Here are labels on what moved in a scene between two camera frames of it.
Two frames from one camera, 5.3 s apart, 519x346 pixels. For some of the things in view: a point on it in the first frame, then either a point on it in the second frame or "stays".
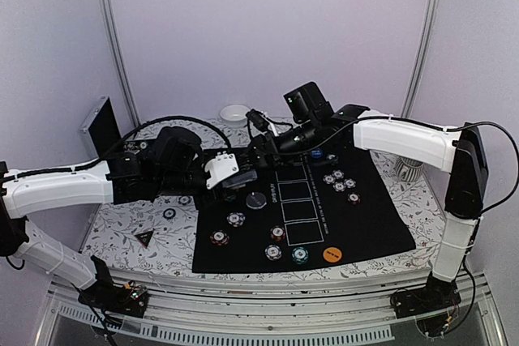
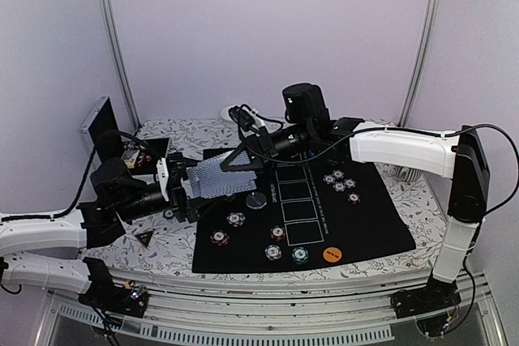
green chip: x=300 y=255 stays
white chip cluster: x=339 y=186 stays
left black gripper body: x=174 y=182 → x=177 y=194
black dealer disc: x=255 y=200 stays
